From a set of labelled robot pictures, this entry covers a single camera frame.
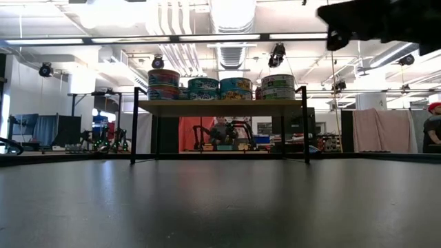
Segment Bumble Bee light tuna can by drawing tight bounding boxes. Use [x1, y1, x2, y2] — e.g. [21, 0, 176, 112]
[261, 85, 297, 101]
[260, 73, 296, 88]

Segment teal chunk light tuna can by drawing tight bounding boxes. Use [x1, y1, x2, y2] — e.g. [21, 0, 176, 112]
[187, 88, 220, 101]
[147, 68, 181, 87]

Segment wooden shelf black legs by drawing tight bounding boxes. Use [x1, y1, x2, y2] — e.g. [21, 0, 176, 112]
[130, 85, 310, 165]

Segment white round pillar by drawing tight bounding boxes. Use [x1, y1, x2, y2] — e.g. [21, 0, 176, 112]
[356, 92, 387, 111]

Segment black partition panel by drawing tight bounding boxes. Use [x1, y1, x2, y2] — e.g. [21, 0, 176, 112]
[340, 110, 355, 152]

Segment pink hanging cloth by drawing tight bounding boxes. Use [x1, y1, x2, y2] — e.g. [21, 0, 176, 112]
[351, 107, 416, 153]

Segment grey patterned partition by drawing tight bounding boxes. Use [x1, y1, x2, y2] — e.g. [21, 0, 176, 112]
[411, 109, 430, 152]

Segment person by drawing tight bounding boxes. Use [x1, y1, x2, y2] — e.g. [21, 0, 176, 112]
[422, 101, 441, 154]
[208, 116, 238, 149]

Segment red hanging cloth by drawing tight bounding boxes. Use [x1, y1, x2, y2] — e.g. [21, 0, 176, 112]
[178, 116, 216, 152]

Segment black table mat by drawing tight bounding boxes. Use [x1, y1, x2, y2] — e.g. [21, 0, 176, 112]
[0, 158, 441, 248]

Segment dark cabinet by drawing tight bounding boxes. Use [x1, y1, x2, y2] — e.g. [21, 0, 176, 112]
[57, 114, 83, 146]

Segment blue curtain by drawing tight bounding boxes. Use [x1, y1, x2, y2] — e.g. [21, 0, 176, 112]
[32, 115, 59, 145]

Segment dark monitor screen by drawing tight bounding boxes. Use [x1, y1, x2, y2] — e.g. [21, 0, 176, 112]
[9, 113, 39, 136]

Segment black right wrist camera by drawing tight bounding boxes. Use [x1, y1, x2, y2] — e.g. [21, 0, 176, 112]
[325, 30, 352, 52]

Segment yellow cord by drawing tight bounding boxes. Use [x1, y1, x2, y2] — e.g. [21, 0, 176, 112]
[329, 50, 344, 152]

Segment black overhead frame bar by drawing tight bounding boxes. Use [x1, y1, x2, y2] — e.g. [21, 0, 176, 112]
[0, 31, 328, 45]

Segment black metal stand frame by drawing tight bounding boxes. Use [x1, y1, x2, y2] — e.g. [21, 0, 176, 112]
[67, 88, 122, 120]

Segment black curved cable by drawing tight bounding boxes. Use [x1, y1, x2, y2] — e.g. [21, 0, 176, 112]
[0, 136, 25, 156]

